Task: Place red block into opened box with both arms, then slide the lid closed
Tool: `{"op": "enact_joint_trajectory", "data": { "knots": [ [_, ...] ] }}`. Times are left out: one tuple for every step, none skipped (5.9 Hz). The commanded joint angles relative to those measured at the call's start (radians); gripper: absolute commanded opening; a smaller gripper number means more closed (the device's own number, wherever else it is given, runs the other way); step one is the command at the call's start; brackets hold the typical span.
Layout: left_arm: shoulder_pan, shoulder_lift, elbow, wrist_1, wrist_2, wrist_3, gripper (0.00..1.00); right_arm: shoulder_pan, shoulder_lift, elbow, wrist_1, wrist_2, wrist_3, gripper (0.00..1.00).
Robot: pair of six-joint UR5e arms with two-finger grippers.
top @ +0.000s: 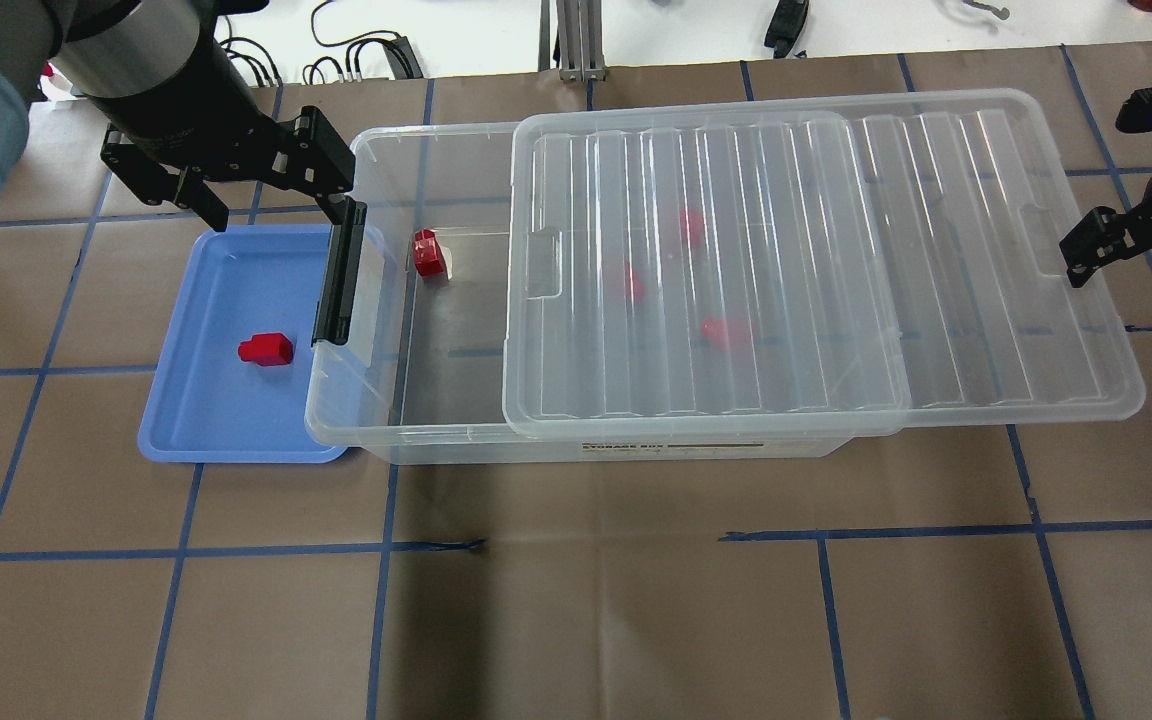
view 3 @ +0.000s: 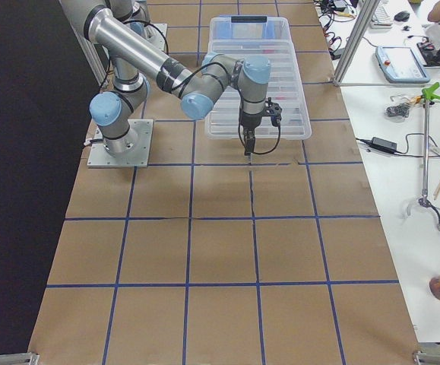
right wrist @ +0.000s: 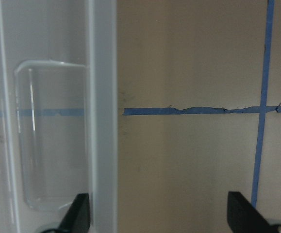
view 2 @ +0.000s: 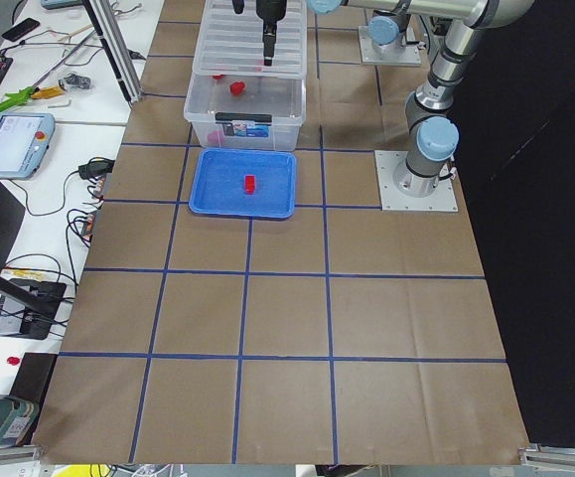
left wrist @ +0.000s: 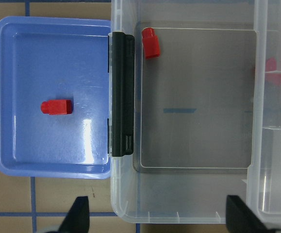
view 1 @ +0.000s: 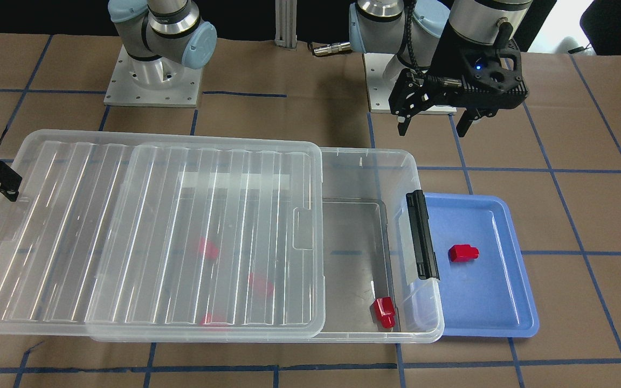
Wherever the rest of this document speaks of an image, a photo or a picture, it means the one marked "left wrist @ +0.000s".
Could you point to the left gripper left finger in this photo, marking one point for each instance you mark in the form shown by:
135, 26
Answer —
77, 219

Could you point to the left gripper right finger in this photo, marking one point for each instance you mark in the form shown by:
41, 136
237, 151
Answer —
240, 219

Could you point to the clear ribbed box lid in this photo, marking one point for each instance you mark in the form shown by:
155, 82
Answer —
264, 172

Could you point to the clear plastic storage box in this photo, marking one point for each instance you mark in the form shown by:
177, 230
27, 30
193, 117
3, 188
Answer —
193, 110

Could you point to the red block box centre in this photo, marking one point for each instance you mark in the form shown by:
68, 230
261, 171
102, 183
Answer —
271, 74

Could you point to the red block on tray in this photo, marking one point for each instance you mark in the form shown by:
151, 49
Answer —
57, 107

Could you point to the blue plastic tray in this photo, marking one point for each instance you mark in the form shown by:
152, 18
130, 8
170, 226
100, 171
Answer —
48, 58

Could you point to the red block near latch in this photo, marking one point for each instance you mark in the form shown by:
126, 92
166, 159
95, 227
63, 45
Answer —
150, 43

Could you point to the black box latch handle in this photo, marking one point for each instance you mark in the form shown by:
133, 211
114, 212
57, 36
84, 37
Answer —
122, 111

